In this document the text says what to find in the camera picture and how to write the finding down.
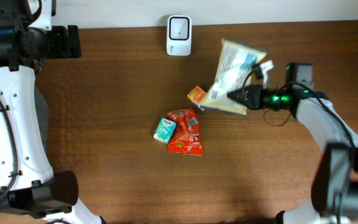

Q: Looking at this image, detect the cream white snack bag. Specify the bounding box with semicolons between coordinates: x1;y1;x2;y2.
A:
201;39;267;116

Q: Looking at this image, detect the orange small carton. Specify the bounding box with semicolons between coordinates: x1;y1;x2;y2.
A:
187;86;206;111

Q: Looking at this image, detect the red snack bag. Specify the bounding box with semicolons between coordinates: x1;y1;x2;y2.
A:
167;109;204;156

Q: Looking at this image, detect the green Kleenex tissue pack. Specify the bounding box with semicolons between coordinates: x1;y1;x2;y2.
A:
154;118;177;144

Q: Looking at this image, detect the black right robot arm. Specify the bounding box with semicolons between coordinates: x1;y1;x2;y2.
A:
227;83;358;223

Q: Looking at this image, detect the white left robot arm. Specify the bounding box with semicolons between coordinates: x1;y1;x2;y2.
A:
0;26;103;223

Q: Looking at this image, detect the white barcode scanner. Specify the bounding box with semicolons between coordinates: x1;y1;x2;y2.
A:
166;15;192;56

